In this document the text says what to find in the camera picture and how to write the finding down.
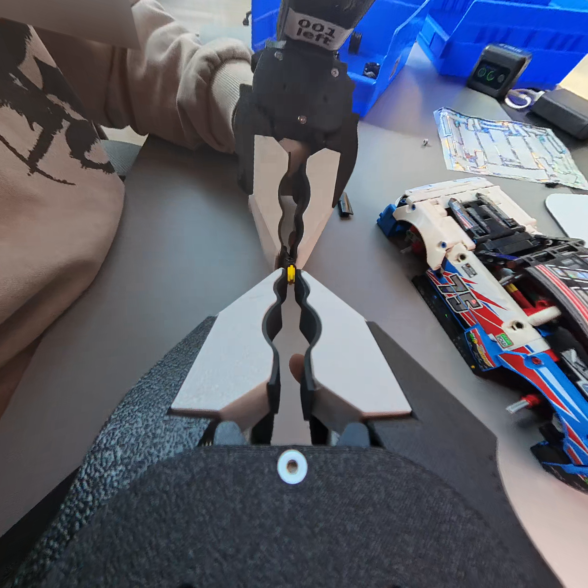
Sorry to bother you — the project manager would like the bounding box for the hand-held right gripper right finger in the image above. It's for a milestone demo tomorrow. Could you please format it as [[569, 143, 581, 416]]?
[[296, 269, 412, 436]]

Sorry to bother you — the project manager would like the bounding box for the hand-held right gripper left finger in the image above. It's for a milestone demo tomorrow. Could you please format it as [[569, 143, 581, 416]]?
[[171, 269, 288, 437]]

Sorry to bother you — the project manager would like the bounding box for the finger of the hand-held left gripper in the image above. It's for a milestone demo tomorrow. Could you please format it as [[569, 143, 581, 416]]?
[[249, 134, 292, 271], [293, 147, 341, 270]]

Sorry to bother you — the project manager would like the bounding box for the person's left forearm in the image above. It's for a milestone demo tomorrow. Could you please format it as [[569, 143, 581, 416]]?
[[106, 0, 253, 153]]

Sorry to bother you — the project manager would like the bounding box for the blue plastic bin with divider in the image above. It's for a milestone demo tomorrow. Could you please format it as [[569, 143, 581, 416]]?
[[250, 0, 432, 118]]

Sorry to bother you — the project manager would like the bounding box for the brick-built toy race car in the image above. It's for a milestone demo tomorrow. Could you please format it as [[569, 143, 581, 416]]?
[[377, 177, 588, 492]]

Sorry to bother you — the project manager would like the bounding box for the grey mesh chair seat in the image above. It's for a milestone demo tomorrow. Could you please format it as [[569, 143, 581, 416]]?
[[102, 139, 149, 179]]

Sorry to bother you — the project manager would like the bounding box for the holographic sticker sheet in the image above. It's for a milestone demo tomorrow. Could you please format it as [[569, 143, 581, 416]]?
[[434, 107, 588, 190]]

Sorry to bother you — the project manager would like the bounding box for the black device with round displays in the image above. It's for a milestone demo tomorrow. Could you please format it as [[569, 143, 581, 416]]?
[[466, 43, 533, 99]]

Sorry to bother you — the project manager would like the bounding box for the long blue plastic bin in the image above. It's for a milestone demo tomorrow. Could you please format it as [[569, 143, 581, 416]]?
[[418, 0, 588, 90]]

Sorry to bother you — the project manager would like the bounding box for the person's beige hoodie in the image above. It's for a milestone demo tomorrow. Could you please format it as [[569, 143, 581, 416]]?
[[0, 18, 127, 414]]

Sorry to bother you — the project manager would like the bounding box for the white stand with base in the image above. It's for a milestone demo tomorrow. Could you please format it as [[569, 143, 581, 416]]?
[[545, 193, 588, 239]]

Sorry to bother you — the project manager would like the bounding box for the black power adapter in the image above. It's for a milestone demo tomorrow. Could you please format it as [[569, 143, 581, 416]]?
[[530, 87, 588, 138]]

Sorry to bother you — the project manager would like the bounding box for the white cable loop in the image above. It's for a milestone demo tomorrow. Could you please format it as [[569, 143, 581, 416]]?
[[505, 87, 545, 110]]

